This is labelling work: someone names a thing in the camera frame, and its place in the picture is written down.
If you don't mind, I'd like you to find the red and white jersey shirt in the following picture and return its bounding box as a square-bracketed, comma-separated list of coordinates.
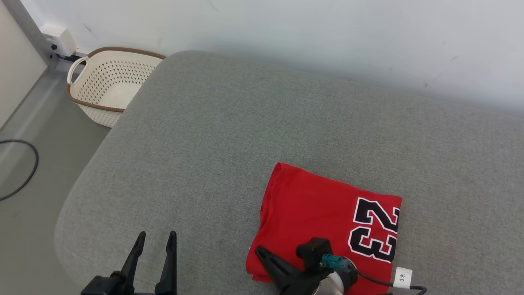
[246, 162, 402, 295]

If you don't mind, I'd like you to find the grey fabric sofa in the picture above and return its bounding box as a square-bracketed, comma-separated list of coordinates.
[54, 50, 524, 295]

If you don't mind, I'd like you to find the white wall socket box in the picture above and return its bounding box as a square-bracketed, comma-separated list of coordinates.
[41, 23, 78, 57]

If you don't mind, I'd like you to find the white paper cable label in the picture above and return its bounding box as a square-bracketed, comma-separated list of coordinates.
[393, 267, 413, 289]

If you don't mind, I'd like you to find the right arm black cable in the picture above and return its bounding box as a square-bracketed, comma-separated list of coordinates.
[348, 264, 427, 295]

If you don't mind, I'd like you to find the black floor cable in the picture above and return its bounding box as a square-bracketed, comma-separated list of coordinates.
[0, 139, 39, 201]

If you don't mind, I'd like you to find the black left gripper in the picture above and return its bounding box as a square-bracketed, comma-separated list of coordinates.
[81, 231, 177, 295]

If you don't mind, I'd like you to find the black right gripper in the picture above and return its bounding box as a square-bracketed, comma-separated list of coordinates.
[255, 246, 330, 295]

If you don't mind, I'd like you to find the teal cable connector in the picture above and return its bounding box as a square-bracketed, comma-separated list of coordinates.
[321, 254, 348, 271]

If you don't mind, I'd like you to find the cream perforated laundry basket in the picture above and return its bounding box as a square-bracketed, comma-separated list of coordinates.
[67, 46, 166, 128]

